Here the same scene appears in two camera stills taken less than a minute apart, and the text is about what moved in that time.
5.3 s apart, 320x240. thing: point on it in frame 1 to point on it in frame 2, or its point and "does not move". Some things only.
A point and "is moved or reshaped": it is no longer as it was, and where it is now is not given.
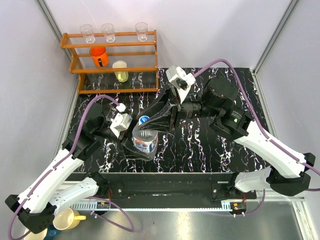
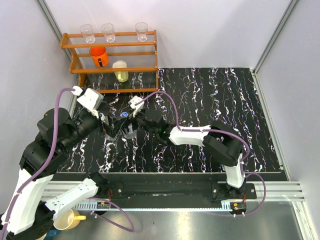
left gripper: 130,151 to 110,127
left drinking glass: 87,31 does not move
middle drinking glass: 108,29 does not move
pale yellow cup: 121,76 does not move
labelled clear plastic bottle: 145,141 is moved or reshaped
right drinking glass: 142,29 does not move
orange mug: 99,56 does not move
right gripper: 161,123 to 133,120
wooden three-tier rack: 114,62 does not move
